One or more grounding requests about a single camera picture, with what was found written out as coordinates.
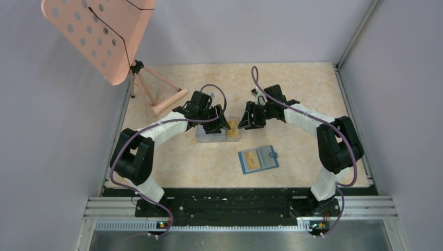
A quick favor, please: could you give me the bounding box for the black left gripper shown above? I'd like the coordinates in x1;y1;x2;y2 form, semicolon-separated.
199;104;231;134

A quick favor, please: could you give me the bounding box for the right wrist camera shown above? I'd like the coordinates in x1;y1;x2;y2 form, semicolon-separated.
251;88;261;98

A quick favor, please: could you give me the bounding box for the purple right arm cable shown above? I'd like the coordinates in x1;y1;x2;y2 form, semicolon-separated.
250;65;358;238

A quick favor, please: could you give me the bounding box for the yellow card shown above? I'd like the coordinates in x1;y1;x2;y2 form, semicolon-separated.
226;120;240;141

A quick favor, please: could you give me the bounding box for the aluminium rail frame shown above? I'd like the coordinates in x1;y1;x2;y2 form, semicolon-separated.
83;196;399;233

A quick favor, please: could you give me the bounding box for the clear plastic card box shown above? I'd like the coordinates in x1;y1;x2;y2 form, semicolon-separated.
196;117;241;143

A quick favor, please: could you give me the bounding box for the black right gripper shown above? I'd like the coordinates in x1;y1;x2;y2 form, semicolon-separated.
238;101;274;131

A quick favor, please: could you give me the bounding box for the gold card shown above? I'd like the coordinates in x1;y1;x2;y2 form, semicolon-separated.
244;151;261;172

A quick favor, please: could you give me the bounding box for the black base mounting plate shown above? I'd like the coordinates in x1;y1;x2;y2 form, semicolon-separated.
135;188;340;227

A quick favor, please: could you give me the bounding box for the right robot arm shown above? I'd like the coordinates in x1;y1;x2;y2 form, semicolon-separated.
239;85;364;215

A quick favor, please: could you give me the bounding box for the blue leather card holder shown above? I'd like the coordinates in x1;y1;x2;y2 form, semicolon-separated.
238;145;279;175

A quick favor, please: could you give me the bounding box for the pink perforated music stand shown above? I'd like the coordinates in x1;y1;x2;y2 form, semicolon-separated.
41;0;188;115

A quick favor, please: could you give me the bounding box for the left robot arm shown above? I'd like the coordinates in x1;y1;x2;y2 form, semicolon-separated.
110;91;230;216

